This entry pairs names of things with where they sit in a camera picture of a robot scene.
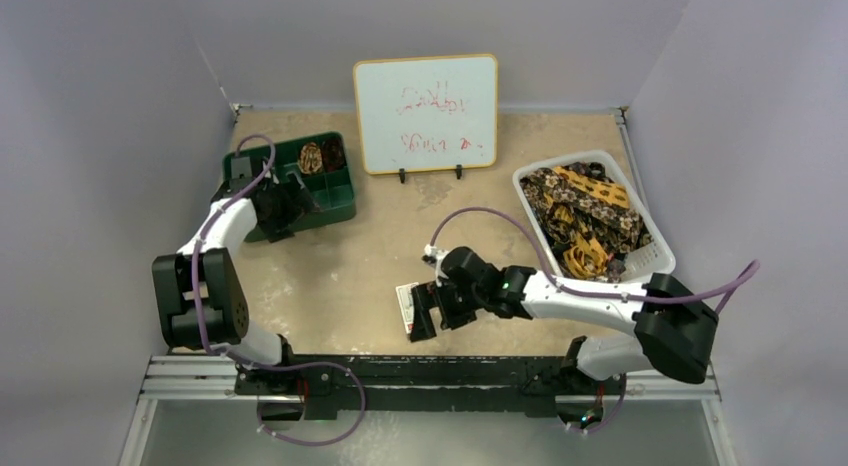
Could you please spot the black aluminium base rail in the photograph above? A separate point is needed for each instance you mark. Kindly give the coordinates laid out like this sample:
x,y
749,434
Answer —
x,y
535,386

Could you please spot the small white cardboard box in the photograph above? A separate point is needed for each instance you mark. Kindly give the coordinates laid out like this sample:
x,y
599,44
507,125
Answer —
x,y
406,305

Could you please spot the white plastic basket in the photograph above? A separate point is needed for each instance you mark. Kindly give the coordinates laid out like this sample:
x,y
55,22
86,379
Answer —
x,y
618,241

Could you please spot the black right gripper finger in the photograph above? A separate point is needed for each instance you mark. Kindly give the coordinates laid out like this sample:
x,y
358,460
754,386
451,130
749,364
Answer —
x,y
454,310
423,299

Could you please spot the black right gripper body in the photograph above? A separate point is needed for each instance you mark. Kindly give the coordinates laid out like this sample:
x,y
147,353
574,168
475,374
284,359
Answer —
x,y
436,307

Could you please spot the rolled dark red tie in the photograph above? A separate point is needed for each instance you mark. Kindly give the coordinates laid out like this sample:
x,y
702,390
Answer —
x,y
333,154

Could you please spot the green compartment tray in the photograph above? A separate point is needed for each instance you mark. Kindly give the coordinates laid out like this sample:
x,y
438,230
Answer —
x,y
333,198

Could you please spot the rolled yellow patterned tie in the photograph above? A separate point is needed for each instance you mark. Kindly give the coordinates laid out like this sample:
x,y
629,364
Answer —
x,y
310,159

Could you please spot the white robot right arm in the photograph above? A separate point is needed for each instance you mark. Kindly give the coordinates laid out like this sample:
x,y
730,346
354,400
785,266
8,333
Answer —
x,y
658,324

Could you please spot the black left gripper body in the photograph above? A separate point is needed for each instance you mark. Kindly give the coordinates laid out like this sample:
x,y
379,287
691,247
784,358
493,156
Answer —
x,y
282,210

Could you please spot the dark floral ties pile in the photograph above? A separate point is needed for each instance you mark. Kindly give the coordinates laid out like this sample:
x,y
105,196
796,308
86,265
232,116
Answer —
x,y
609,224

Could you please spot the yellow spotted tie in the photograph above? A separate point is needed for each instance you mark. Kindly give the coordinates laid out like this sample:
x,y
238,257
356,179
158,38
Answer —
x,y
599,191

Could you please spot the whiteboard with yellow frame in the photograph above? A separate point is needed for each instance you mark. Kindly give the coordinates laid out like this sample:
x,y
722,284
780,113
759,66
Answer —
x,y
425,114

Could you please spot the brown floral tie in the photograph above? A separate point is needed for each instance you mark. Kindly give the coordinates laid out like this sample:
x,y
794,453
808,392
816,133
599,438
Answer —
x,y
557,219

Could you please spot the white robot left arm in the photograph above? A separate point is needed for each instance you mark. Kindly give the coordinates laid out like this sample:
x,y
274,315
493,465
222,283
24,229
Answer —
x,y
201,303

